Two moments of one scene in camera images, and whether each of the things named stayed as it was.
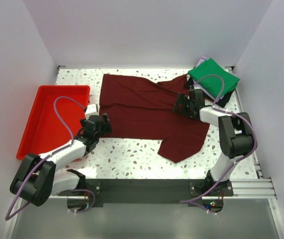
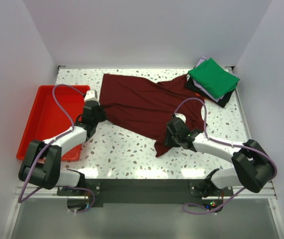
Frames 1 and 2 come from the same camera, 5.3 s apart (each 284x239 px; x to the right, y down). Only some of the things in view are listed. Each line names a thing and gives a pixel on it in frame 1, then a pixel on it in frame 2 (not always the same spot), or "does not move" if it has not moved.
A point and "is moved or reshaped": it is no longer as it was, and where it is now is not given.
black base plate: x=209 y=193 does not move
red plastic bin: x=55 y=121 does not move
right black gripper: x=185 y=105 -> x=169 y=134
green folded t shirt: x=217 y=79 does not move
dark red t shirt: x=141 y=109 is moved or reshaped
